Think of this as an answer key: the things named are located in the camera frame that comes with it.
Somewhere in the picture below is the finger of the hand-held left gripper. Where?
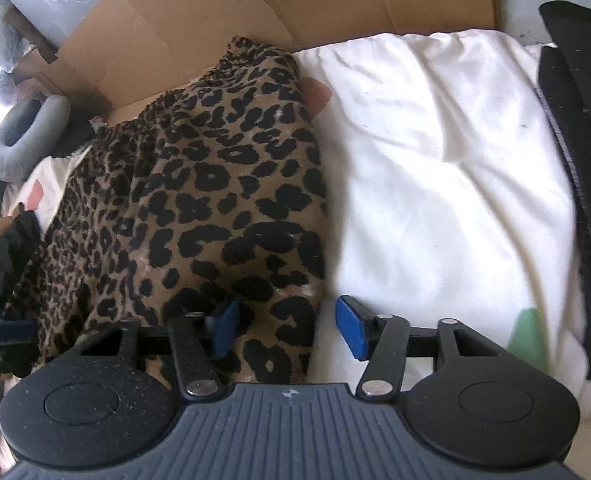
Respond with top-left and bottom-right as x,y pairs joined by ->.
0,316 -> 37,361

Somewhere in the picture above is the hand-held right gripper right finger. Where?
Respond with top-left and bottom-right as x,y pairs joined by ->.
335,295 -> 501,403

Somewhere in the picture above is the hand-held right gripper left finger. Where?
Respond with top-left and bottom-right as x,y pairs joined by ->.
78,299 -> 239,402

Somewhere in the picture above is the leopard print garment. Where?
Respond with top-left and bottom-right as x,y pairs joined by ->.
0,35 -> 329,480

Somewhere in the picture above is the black fluffy garment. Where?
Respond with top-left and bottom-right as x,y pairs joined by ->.
0,210 -> 43,321

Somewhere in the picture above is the grey neck pillow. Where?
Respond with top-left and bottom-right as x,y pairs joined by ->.
0,92 -> 73,183

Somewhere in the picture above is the black cloth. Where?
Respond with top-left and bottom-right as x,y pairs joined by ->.
538,0 -> 591,381

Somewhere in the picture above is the brown cardboard box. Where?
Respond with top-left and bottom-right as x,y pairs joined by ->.
5,0 -> 501,126

